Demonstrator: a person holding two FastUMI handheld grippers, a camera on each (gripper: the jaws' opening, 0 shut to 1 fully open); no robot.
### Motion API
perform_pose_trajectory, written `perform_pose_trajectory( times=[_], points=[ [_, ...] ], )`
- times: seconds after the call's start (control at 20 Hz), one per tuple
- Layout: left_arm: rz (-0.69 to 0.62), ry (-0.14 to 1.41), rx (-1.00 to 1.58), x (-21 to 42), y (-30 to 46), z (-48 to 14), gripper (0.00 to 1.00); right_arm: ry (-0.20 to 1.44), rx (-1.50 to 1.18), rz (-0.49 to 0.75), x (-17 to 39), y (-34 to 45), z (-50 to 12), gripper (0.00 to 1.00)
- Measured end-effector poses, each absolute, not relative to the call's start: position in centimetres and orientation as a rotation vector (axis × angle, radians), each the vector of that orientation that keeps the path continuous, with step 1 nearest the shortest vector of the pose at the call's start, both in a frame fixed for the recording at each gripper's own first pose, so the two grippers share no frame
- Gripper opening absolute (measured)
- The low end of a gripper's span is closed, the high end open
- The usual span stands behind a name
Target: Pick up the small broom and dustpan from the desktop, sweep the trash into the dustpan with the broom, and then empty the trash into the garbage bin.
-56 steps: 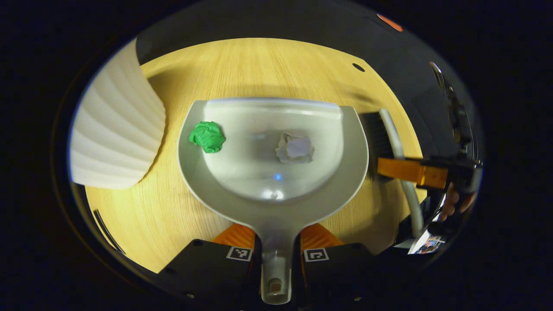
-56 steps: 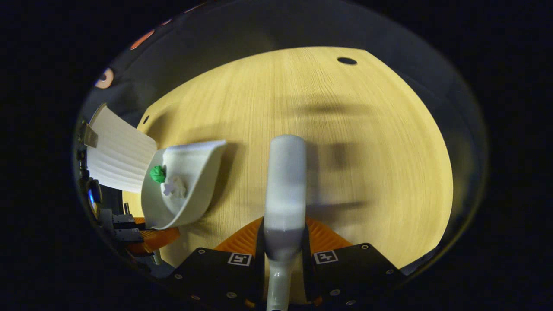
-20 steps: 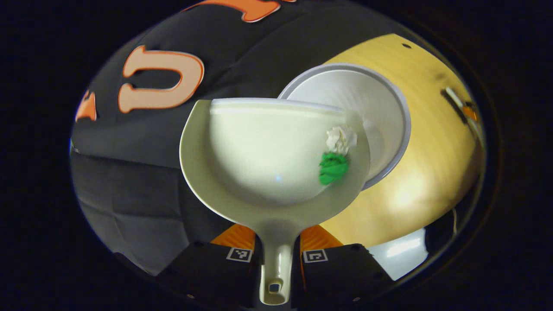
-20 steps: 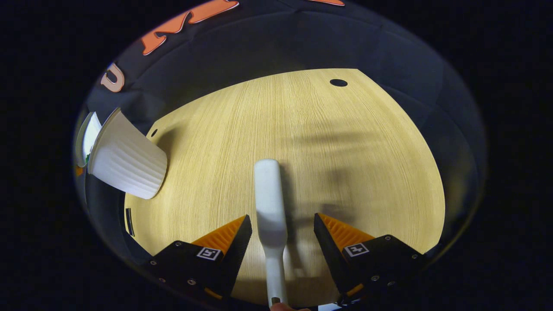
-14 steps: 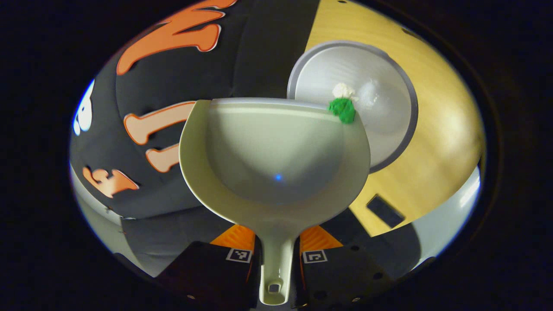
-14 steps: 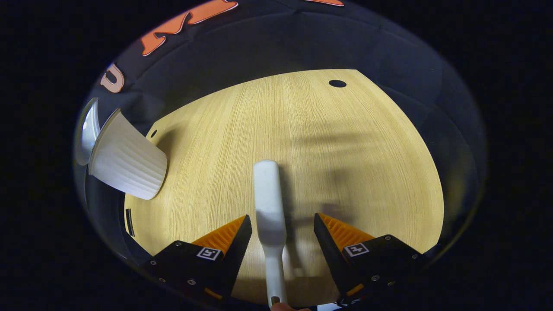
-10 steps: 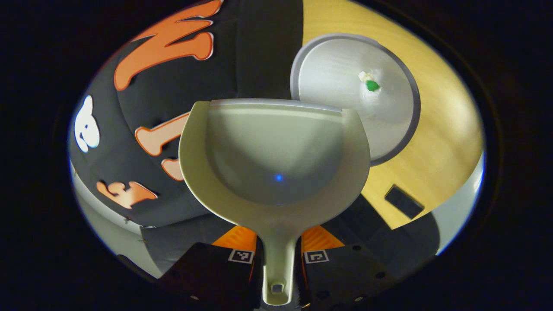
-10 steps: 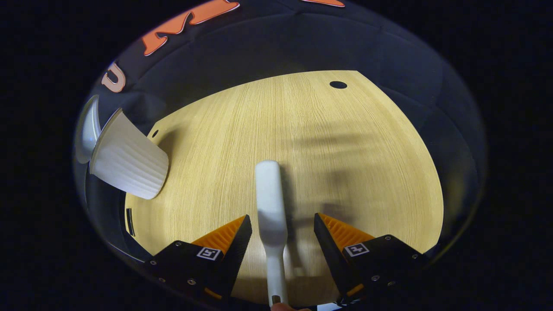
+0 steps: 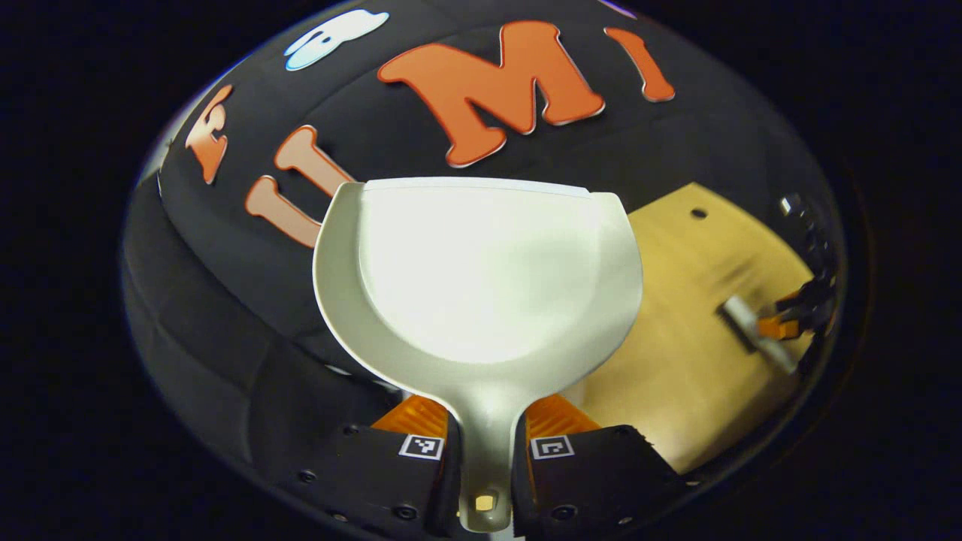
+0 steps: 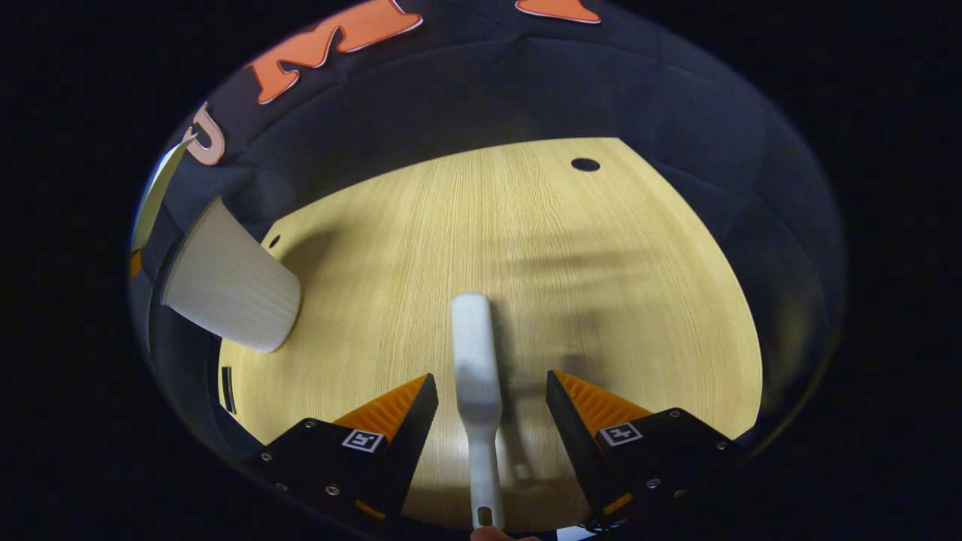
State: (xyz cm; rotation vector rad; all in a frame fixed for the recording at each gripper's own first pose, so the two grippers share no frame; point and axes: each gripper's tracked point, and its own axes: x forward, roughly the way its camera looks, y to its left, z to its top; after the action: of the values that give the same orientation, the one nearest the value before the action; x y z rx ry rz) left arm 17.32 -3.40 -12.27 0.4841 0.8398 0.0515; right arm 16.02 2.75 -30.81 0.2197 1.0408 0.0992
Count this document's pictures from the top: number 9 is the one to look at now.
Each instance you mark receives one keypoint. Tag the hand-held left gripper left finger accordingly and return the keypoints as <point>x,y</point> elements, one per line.
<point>368,473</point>

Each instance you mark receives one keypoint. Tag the grey plastic dustpan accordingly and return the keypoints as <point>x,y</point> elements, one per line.
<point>481,278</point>

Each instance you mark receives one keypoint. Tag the small grey broom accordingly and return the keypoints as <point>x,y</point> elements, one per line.
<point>751,330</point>

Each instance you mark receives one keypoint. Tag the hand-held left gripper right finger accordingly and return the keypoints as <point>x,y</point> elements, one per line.
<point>594,473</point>

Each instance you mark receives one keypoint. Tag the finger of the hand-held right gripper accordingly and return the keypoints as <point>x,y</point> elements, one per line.
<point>775,327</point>

